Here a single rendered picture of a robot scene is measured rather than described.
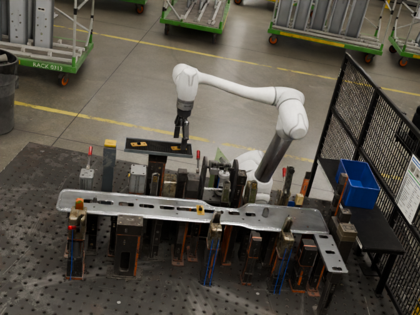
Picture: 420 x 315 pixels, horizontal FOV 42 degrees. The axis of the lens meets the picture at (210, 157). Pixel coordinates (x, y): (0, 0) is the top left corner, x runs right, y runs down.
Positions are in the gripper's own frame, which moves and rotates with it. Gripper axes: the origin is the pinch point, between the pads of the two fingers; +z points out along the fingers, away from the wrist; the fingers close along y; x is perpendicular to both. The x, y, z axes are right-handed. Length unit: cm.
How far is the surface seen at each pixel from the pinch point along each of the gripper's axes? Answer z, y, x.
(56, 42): 91, -425, -24
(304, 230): 20, 59, 52
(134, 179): 12.2, 16.2, -27.7
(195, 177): 12.4, 16.9, 5.7
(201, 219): 20.2, 43.9, 1.2
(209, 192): 23.6, 15.5, 15.5
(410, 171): -16, 64, 100
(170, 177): 12.2, 16.7, -8.1
